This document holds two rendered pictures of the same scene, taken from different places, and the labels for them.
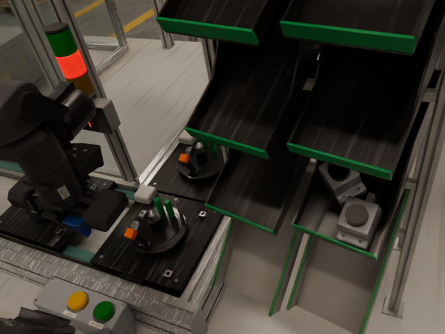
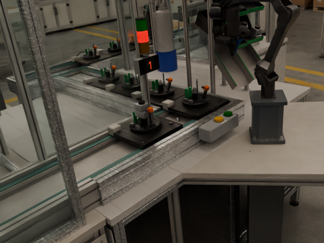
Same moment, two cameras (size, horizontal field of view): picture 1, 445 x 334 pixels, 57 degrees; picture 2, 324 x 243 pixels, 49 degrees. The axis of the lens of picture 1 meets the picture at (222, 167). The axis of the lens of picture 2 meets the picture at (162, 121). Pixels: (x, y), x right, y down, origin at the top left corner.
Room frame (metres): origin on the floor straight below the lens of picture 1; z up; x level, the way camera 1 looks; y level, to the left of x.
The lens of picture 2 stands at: (0.34, 1.80, 1.65)
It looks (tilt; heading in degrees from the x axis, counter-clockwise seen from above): 25 degrees down; 287
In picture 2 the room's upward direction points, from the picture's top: 6 degrees counter-clockwise
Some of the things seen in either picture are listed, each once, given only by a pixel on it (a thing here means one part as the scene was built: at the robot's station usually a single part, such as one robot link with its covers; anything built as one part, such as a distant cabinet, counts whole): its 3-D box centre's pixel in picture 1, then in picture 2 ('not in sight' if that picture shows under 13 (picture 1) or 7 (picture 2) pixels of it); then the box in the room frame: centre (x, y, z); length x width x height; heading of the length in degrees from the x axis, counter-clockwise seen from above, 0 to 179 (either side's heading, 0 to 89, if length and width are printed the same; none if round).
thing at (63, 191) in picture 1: (57, 185); (232, 30); (0.45, 0.23, 1.33); 0.19 x 0.06 x 0.08; 59
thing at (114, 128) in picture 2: not in sight; (114, 129); (0.96, 0.50, 0.97); 0.05 x 0.05 x 0.04; 59
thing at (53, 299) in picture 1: (83, 309); (219, 126); (0.51, 0.36, 0.93); 0.21 x 0.07 x 0.06; 59
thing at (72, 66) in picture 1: (71, 62); (142, 35); (0.85, 0.28, 1.33); 0.05 x 0.05 x 0.05
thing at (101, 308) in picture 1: (104, 311); (228, 114); (0.47, 0.30, 0.96); 0.04 x 0.04 x 0.02
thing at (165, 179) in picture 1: (200, 154); (160, 86); (0.85, 0.05, 1.01); 0.24 x 0.24 x 0.13; 59
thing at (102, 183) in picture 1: (55, 205); (145, 128); (0.82, 0.46, 0.96); 0.24 x 0.24 x 0.02; 59
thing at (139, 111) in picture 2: not in sight; (141, 108); (0.83, 0.46, 1.06); 0.08 x 0.04 x 0.07; 149
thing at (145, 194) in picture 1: (155, 221); (195, 94); (0.64, 0.18, 1.01); 0.24 x 0.24 x 0.13; 59
